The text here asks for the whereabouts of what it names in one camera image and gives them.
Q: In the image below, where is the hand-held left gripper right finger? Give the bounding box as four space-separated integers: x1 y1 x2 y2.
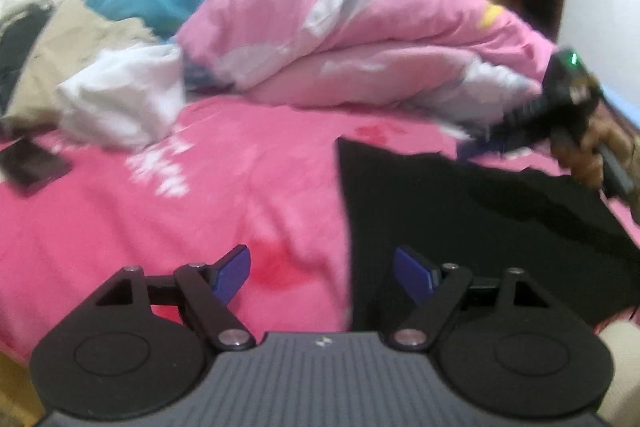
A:
391 247 562 353

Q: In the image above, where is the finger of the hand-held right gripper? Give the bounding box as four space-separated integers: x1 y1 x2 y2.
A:
456 132 507 158

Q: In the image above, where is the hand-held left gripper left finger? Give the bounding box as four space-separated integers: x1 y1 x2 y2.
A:
85 244 256 353

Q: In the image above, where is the black garment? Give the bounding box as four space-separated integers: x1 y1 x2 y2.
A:
337 136 640 334

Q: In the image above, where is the person's right hand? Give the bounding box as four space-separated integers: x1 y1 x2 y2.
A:
551 117 634 188

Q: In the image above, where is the pink floral bed sheet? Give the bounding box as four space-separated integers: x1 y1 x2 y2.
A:
0 94 640 358

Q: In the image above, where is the pink and blue printed quilt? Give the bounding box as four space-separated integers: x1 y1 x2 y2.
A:
86 0 562 134

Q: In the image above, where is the dark smartphone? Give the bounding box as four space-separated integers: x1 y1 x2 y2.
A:
0 138 74 198

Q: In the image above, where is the person's beige clothing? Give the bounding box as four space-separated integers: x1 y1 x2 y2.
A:
596 321 640 427

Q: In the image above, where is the beige garment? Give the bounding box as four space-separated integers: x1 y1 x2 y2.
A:
5 0 157 118

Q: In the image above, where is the dark olive garment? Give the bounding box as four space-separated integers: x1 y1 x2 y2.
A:
0 4 57 108

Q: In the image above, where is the white fluffy cloth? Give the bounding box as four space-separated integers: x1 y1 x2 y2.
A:
0 0 57 26

